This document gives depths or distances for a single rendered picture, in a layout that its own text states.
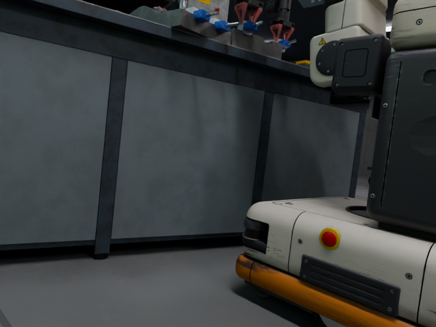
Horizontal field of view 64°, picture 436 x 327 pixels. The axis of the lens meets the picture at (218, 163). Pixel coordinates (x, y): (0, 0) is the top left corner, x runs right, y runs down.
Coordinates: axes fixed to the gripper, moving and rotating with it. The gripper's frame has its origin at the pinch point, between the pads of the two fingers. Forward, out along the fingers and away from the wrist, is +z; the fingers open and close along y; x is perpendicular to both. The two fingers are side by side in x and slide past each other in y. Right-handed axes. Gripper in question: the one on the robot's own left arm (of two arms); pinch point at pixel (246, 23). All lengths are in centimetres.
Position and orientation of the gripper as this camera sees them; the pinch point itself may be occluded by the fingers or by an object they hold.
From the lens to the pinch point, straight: 153.1
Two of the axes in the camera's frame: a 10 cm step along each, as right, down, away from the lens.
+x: 5.3, 0.7, -8.5
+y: -8.4, -0.8, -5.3
